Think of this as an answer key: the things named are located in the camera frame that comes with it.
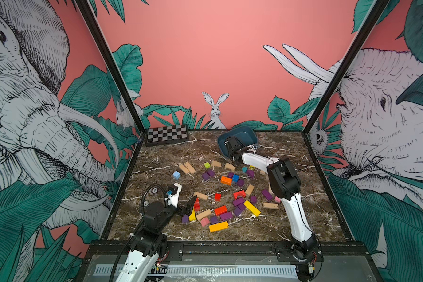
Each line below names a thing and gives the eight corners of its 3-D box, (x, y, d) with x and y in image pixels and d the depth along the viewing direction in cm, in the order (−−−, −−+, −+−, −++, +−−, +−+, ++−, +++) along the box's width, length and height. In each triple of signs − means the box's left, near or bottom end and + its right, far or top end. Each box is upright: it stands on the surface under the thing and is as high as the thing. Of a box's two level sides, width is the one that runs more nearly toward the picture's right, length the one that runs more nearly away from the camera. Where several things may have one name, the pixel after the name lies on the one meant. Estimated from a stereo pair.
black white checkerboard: (147, 146, 114) (145, 143, 111) (148, 131, 123) (147, 128, 120) (190, 140, 117) (189, 137, 115) (188, 126, 126) (187, 123, 124)
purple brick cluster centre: (235, 216, 86) (235, 214, 84) (231, 201, 91) (232, 199, 89) (246, 214, 87) (247, 212, 85) (243, 199, 92) (243, 197, 90)
